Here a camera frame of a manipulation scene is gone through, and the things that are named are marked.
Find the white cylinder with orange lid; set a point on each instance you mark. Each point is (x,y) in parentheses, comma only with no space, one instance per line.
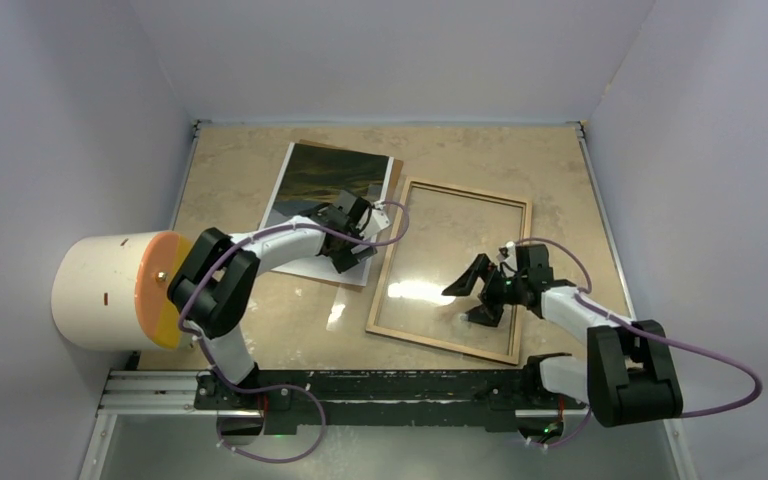
(110,292)

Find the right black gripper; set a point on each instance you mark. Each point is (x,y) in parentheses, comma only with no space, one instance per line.
(464,285)

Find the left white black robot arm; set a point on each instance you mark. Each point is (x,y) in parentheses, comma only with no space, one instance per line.
(212,287)

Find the dark landscape photo print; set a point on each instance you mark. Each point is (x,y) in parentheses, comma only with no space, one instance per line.
(313,174)

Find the aluminium rail frame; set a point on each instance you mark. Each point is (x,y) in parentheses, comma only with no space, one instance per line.
(399,302)

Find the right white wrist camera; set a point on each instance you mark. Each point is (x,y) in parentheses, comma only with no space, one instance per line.
(506,251)

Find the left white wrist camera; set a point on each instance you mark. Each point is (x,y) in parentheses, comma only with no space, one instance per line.
(375,222)

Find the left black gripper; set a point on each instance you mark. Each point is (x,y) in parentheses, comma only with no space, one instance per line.
(345,258)

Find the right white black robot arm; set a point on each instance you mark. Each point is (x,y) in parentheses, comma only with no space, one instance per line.
(628,375)

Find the wooden picture frame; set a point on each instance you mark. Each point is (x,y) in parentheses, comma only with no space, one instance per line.
(437,341)

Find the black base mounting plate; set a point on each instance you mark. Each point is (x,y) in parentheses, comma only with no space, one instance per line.
(506,400)

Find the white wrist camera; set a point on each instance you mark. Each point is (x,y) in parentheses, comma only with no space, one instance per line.
(506,251)
(375,222)

